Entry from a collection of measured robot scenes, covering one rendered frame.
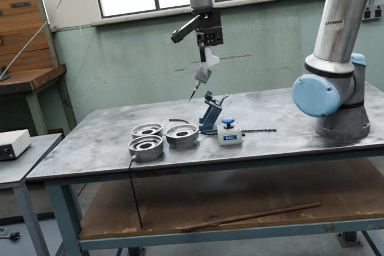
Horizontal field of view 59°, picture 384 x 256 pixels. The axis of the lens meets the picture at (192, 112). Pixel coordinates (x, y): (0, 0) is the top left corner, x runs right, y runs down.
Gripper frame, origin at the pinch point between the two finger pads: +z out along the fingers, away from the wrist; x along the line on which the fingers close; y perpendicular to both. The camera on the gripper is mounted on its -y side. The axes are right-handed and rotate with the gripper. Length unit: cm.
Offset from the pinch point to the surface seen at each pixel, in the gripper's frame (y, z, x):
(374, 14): 118, 7, 142
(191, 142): -6.4, 18.1, -15.1
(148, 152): -18.3, 16.8, -21.9
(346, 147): 36.2, 20.1, -25.5
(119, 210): -36, 45, -8
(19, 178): -74, 31, 0
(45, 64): -123, 10, 140
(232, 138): 6.2, 17.6, -16.8
